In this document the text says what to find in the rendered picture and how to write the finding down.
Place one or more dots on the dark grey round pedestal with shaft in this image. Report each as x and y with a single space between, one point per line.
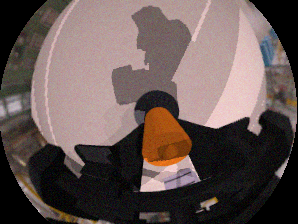
155 99

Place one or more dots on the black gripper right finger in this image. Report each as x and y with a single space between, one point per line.
207 143

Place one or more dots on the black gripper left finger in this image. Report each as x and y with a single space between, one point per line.
125 156

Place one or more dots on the orange tapered knob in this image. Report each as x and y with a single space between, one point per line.
165 142

